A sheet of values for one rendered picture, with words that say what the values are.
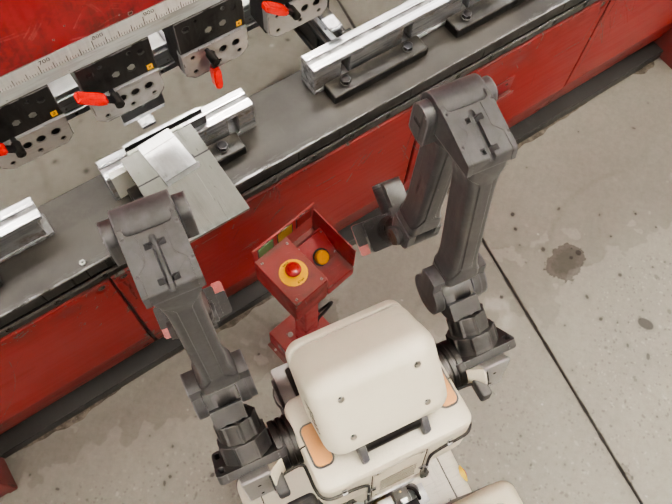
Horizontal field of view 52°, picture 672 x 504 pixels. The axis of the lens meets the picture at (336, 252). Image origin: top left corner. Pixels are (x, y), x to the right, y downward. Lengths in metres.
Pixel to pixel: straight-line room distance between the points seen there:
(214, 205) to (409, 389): 0.69
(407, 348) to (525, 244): 1.73
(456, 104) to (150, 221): 0.41
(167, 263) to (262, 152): 0.96
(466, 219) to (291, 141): 0.84
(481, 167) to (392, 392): 0.35
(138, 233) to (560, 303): 2.02
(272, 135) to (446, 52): 0.54
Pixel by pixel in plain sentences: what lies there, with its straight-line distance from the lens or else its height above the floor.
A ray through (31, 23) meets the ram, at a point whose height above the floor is 1.48.
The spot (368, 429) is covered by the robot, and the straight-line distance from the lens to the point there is 1.05.
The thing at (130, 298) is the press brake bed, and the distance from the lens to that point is 1.92.
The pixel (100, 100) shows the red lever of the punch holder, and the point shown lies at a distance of 1.38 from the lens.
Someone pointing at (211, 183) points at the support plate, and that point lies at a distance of 1.57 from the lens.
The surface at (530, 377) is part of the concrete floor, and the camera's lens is 2.54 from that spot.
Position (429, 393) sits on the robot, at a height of 1.33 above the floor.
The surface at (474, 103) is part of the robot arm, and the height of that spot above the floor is 1.62.
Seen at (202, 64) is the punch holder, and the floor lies 1.21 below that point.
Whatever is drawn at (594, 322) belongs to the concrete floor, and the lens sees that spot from 2.68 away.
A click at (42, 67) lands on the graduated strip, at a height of 1.38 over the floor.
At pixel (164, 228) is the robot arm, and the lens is 0.83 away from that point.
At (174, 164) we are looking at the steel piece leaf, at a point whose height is 1.00.
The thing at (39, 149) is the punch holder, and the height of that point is 1.19.
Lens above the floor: 2.36
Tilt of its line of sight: 66 degrees down
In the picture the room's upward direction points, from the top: 4 degrees clockwise
